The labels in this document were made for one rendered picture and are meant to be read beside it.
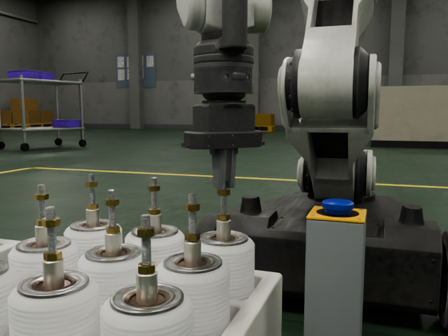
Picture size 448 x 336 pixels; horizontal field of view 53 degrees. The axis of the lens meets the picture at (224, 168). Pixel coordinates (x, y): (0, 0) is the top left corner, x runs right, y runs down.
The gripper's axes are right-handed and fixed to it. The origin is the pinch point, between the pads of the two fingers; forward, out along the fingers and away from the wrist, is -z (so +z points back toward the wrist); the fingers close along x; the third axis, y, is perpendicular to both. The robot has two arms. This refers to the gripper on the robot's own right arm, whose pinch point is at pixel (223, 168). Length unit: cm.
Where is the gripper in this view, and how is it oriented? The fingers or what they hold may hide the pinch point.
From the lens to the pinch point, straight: 66.8
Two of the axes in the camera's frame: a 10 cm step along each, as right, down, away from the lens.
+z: 0.0, -9.9, -1.2
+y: -4.7, -1.1, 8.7
